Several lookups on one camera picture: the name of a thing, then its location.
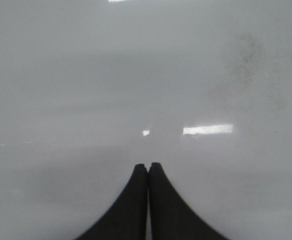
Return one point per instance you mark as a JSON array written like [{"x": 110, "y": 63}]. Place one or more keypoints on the white whiteboard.
[{"x": 90, "y": 88}]

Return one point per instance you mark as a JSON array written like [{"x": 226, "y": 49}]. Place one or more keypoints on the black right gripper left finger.
[{"x": 126, "y": 219}]

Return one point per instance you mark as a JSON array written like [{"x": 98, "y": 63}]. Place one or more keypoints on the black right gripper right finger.
[{"x": 171, "y": 218}]

